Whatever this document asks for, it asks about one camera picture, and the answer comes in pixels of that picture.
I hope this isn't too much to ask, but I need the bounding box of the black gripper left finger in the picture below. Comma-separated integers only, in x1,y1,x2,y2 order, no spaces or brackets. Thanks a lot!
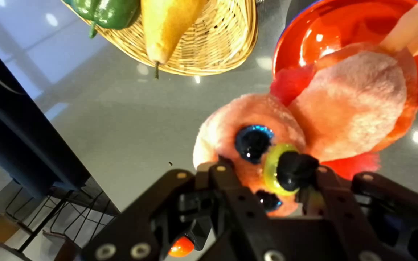
79,160,278,261

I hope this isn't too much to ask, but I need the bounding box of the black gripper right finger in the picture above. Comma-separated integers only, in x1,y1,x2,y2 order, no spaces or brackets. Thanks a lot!
298,165,418,261

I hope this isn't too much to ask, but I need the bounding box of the orange pink stuffed bird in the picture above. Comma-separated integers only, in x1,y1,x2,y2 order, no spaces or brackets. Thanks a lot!
191,0,418,218

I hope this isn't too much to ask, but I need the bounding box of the purple and red bowl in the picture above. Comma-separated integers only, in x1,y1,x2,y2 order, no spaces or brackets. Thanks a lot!
271,0,418,110

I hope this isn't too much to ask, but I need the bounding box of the small orange toy fruit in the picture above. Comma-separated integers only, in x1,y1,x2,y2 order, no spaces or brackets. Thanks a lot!
166,234,197,259

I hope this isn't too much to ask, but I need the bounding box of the dark wood counter base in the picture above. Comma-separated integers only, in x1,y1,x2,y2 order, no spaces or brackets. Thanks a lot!
0,27,91,200

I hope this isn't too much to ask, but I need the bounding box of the flat wicker plate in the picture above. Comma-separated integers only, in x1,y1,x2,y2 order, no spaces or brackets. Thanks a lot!
60,0,259,78

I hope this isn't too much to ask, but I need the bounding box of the yellow toy pear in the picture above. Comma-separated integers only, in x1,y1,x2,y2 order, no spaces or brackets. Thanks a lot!
139,0,207,78

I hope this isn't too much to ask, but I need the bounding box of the green toy pepper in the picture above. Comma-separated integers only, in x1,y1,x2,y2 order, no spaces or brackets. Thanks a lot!
69,0,142,39

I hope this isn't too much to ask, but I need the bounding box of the black metal frame chair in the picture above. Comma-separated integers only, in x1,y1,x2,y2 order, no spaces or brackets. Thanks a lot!
2,175,120,261

